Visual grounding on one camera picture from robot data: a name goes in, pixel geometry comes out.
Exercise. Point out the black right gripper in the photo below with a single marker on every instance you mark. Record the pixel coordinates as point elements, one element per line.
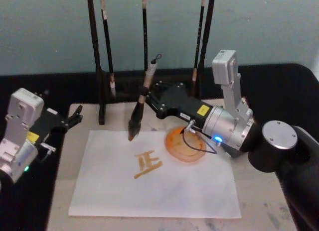
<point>185,104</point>

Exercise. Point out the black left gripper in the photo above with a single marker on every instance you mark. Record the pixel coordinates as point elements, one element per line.
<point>48,124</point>

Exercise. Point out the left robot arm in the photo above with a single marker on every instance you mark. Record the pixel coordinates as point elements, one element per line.
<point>17,131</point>

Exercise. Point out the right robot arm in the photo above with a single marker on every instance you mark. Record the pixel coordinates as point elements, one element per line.
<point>276,141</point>

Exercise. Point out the round orange ink dish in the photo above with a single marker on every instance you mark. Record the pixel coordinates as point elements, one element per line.
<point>179,152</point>

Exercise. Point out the hanging brush with brown ferrule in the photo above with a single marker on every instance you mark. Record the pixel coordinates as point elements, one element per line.
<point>199,41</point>

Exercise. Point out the black brush hanging rack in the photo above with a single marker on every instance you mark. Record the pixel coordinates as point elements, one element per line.
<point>96,54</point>

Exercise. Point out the hanging brush with white tip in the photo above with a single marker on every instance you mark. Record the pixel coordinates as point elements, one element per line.
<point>107,41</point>

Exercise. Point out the white paper sheet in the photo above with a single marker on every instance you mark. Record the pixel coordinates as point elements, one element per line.
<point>154,191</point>

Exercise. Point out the black table cloth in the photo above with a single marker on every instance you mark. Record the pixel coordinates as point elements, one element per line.
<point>274,91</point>

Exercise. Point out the pale grey felt mat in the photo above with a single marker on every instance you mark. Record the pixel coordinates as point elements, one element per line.
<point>261,203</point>

